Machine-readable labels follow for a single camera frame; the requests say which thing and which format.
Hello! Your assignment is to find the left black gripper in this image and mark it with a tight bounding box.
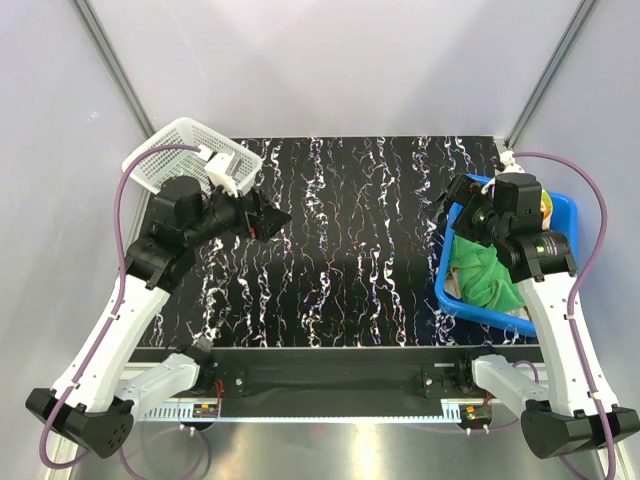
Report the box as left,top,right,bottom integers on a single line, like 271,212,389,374
185,176,292,248

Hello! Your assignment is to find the aluminium frame rail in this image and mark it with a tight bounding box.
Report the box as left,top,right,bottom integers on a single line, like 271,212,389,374
64,362,611,426

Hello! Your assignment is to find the green microfiber towel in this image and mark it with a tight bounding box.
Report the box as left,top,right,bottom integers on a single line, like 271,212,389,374
444,235,525,313

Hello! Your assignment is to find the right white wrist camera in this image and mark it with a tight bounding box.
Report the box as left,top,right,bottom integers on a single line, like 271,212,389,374
500,150,522,173

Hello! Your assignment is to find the white perforated plastic basket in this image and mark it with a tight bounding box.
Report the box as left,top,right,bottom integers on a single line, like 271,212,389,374
122,117,262,195

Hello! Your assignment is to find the blue plastic bin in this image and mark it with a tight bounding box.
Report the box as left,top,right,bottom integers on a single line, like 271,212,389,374
435,173,578,337

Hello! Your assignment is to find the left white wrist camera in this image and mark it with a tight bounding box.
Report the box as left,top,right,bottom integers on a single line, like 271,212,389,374
197,145,239,198

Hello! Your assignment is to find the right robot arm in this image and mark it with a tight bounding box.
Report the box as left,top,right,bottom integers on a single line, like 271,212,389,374
434,173,639,459

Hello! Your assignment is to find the orange floral towel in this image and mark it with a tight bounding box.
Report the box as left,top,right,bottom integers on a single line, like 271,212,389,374
540,190,553,231

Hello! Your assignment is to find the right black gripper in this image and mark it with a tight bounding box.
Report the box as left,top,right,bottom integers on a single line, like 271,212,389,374
422,172,508,248

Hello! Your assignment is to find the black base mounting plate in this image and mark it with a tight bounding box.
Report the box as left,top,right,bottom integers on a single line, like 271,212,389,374
158,347,514,419

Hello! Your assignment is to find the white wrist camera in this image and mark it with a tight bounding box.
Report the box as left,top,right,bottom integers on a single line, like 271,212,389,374
197,145,239,198
500,150,522,173

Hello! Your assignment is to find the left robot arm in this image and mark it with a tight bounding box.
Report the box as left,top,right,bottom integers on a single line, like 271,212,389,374
26,176,291,458

